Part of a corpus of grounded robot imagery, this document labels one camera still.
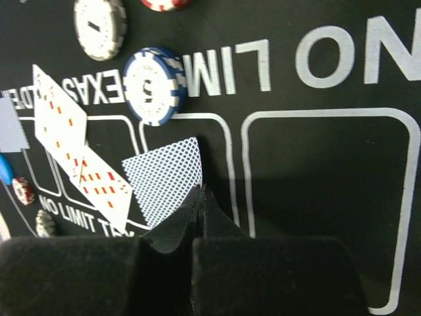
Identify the red white chip top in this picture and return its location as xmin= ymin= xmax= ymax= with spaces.
xmin=141 ymin=0 xmax=191 ymax=12

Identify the red white chip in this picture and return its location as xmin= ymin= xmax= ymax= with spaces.
xmin=141 ymin=0 xmax=191 ymax=12
xmin=12 ymin=176 xmax=36 ymax=205

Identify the grey white chip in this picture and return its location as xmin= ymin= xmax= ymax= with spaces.
xmin=36 ymin=209 xmax=56 ymax=238
xmin=74 ymin=0 xmax=127 ymax=61

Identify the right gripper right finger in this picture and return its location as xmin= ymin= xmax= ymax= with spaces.
xmin=192 ymin=187 xmax=369 ymax=315

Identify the grey white chip bottom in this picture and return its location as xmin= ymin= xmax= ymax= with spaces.
xmin=36 ymin=209 xmax=56 ymax=238

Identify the blue white chip top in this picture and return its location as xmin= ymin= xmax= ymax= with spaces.
xmin=123 ymin=47 xmax=187 ymax=126

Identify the blue blind button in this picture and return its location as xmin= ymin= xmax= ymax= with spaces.
xmin=0 ymin=153 xmax=14 ymax=186

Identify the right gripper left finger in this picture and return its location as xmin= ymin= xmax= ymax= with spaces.
xmin=1 ymin=186 xmax=201 ymax=315

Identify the face up community card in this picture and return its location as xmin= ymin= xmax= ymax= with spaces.
xmin=32 ymin=65 xmax=87 ymax=177
xmin=70 ymin=145 xmax=132 ymax=232

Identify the grey white chip top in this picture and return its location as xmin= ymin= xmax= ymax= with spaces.
xmin=74 ymin=0 xmax=127 ymax=61

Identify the black poker felt mat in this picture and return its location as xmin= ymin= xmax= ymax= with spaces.
xmin=1 ymin=1 xmax=420 ymax=315

